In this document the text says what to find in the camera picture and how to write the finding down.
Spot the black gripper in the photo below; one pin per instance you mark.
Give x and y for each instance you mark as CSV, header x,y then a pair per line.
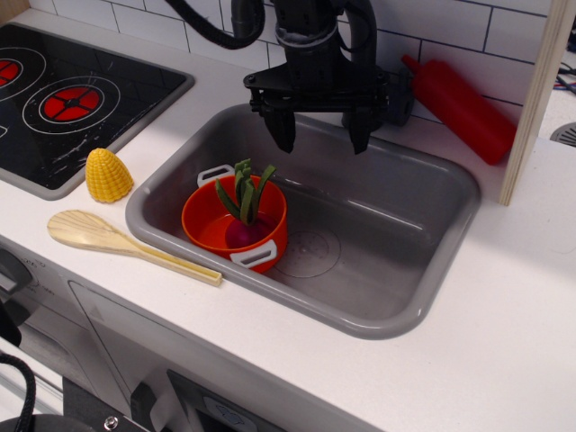
x,y
318,81

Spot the purple toy beet green leaves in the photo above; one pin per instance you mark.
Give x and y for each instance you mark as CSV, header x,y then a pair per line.
x,y
245,211

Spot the grey plastic sink basin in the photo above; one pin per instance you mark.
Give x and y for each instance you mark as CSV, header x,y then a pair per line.
x,y
370,235

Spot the orange toy pot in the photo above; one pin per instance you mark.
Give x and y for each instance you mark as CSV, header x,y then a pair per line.
x,y
211,226

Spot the red ketchup bottle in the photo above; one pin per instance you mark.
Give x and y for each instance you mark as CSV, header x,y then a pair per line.
x,y
474,120

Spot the yellow toy corn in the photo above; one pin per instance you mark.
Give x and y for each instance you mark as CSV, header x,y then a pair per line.
x,y
107,179

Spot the wooden side panel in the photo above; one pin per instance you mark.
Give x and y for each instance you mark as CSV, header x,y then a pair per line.
x,y
556,33

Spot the metal drain grate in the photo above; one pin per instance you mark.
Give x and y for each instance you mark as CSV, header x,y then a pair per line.
x,y
565,134

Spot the wooden spoon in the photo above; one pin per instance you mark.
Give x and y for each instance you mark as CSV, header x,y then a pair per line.
x,y
85,230

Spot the black toy stove top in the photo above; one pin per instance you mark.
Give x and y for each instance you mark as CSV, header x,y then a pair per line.
x,y
61,99

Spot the grey oven knob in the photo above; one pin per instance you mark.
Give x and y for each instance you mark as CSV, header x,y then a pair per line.
x,y
14,274

